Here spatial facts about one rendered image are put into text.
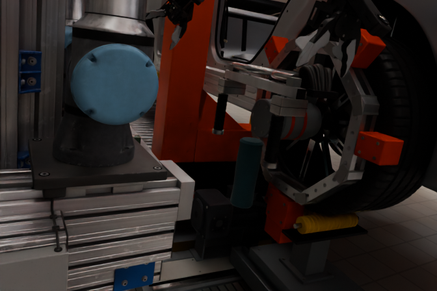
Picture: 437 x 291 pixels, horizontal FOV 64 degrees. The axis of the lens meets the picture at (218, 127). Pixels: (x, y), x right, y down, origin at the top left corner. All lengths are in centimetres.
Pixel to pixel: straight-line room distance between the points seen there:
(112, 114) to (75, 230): 28
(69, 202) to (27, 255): 13
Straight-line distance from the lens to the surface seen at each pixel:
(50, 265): 60
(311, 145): 134
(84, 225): 72
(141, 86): 50
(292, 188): 126
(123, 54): 49
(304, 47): 77
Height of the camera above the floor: 105
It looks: 13 degrees down
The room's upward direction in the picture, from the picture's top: 8 degrees clockwise
